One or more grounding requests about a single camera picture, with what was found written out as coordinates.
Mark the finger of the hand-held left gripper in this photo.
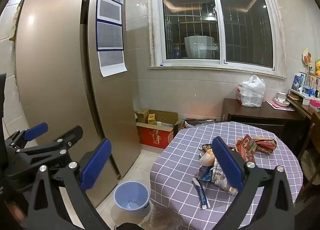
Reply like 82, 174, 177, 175
5, 122, 49, 149
19, 125, 84, 161

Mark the blue snack wrapper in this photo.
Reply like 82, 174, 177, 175
194, 165, 215, 182

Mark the small brown cardboard box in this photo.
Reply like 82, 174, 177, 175
136, 109, 150, 124

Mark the red printed packet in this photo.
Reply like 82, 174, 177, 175
255, 139, 277, 156

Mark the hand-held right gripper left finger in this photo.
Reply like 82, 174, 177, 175
26, 138, 112, 230

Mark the red snack wrapper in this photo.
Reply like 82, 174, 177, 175
235, 134, 258, 163

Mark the purple checkered tablecloth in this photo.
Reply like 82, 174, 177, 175
149, 121, 304, 230

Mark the champagne gold refrigerator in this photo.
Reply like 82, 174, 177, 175
14, 0, 142, 208

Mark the white blue sachet strip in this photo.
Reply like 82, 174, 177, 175
191, 177, 210, 209

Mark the wooden chair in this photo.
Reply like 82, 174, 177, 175
297, 113, 320, 195

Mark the pale orange plastic bag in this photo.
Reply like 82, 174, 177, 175
199, 149, 217, 166

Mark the cartoon wall decoration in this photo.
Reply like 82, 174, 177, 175
302, 48, 314, 67

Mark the small blue framed paper sheet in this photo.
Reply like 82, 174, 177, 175
96, 0, 123, 24

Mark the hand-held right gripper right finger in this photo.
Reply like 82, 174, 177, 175
212, 136, 295, 230

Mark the black snack wrapper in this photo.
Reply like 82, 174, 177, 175
199, 143, 215, 153

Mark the white framed sliding window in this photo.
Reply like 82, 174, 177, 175
149, 0, 288, 79

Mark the dark bag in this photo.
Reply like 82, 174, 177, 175
181, 118, 217, 129

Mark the blue white box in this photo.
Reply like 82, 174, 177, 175
292, 71, 308, 91

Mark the wooden shelf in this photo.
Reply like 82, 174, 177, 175
286, 94, 320, 121

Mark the pink placemat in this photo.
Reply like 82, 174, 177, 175
266, 100, 295, 111

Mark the row of books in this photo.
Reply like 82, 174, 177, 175
306, 74, 320, 96

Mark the white printed paper sheet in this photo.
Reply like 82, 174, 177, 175
97, 50, 128, 78

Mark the beige fluffy cloth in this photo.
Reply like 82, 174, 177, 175
150, 206, 182, 230

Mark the red cardboard box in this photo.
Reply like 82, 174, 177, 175
136, 110, 183, 149

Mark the dark wooden cabinet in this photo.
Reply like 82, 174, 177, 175
220, 98, 310, 151

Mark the floral printed packet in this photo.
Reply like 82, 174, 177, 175
210, 160, 239, 197

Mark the large blue framed paper sheet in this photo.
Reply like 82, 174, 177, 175
96, 22, 125, 51

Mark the white plastic shopping bag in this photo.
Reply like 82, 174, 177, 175
236, 75, 266, 108

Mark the blue plastic bucket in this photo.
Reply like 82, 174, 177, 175
114, 181, 150, 218

